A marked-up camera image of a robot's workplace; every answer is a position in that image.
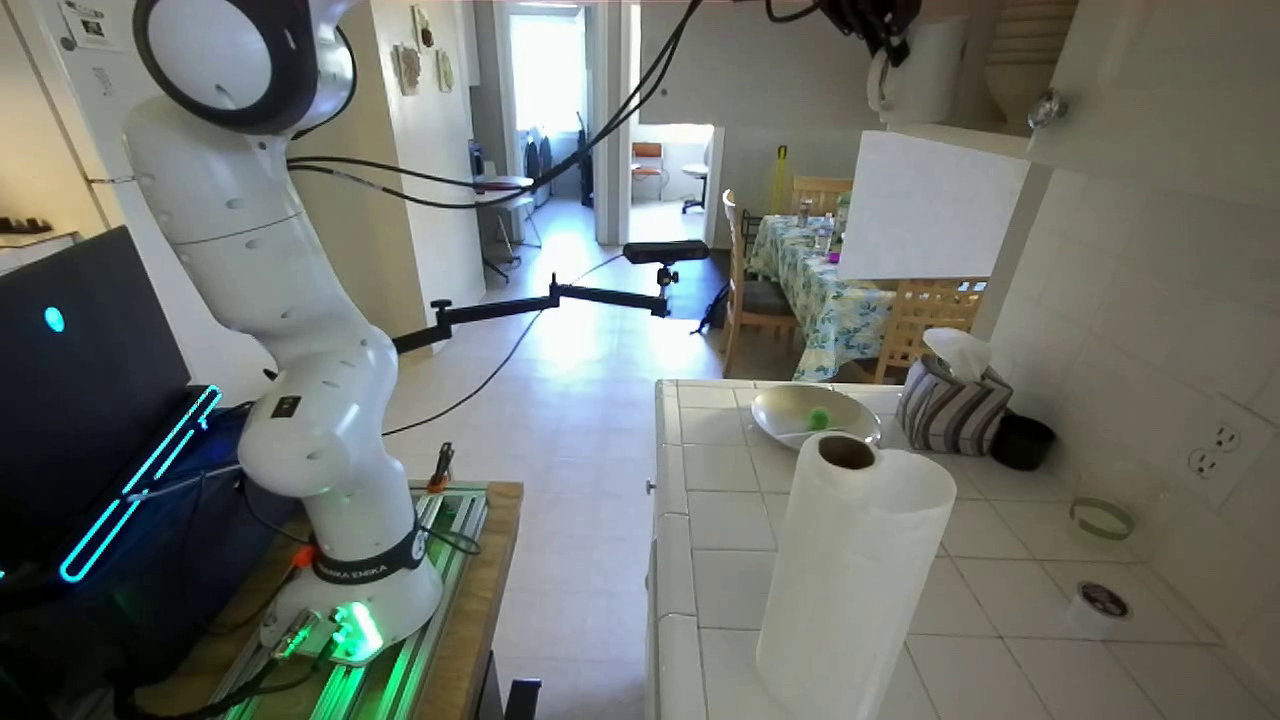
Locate green rimmed glass cup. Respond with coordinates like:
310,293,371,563
1068,495,1132,542

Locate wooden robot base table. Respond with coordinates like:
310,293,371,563
117,482,535,720

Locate black laptop screen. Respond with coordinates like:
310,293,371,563
0,228,189,594

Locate dining table with floral cloth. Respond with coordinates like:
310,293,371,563
747,217,890,381

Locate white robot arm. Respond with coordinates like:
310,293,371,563
126,0,442,663

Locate white paper towel roll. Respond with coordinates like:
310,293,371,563
757,434,957,720

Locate black small bowl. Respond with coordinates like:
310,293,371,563
989,411,1057,471

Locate green spiky ball brush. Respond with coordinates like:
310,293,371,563
807,407,834,434

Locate white shallow bowl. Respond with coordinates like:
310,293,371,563
747,384,882,449

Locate small white cup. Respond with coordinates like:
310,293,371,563
1068,582,1132,639

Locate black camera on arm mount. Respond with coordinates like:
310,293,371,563
392,240,712,356

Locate white mug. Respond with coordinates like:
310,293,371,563
866,17,970,124

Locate wooden chair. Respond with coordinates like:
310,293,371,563
719,188,795,365

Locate wall power outlet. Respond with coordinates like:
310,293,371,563
1188,421,1244,482

